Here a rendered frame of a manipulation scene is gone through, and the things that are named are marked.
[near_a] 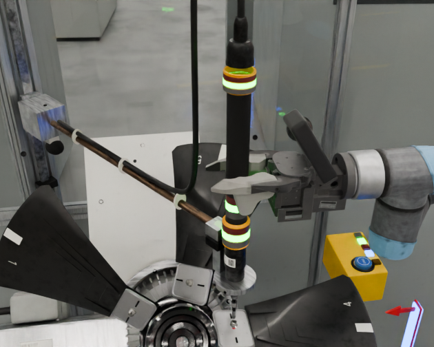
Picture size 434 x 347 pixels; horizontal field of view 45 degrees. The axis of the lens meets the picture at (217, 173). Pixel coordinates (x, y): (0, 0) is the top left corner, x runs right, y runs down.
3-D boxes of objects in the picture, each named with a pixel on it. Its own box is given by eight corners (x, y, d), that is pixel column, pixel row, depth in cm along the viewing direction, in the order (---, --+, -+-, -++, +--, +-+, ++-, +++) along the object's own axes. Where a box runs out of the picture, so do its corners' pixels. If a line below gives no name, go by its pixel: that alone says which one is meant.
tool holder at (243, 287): (196, 275, 88) (195, 228, 83) (226, 256, 92) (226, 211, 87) (234, 303, 82) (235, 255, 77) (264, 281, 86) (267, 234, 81)
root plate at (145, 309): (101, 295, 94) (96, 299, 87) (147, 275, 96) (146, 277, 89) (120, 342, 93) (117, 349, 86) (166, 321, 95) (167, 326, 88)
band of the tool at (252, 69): (216, 90, 69) (216, 69, 68) (238, 82, 72) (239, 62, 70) (239, 100, 67) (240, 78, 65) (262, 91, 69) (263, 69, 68)
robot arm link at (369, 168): (388, 164, 75) (366, 138, 82) (357, 166, 74) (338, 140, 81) (379, 207, 79) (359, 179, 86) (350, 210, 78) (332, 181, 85)
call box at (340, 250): (321, 265, 139) (325, 233, 134) (357, 261, 141) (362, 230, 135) (342, 308, 126) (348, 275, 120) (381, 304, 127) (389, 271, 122)
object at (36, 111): (21, 130, 124) (14, 96, 119) (47, 121, 128) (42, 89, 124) (42, 144, 118) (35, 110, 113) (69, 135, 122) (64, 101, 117)
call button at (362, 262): (351, 261, 126) (352, 255, 125) (366, 259, 126) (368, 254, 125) (357, 272, 122) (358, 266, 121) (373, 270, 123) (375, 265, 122)
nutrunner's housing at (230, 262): (218, 292, 88) (218, 16, 64) (234, 281, 90) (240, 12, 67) (234, 303, 85) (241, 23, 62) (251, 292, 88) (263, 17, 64)
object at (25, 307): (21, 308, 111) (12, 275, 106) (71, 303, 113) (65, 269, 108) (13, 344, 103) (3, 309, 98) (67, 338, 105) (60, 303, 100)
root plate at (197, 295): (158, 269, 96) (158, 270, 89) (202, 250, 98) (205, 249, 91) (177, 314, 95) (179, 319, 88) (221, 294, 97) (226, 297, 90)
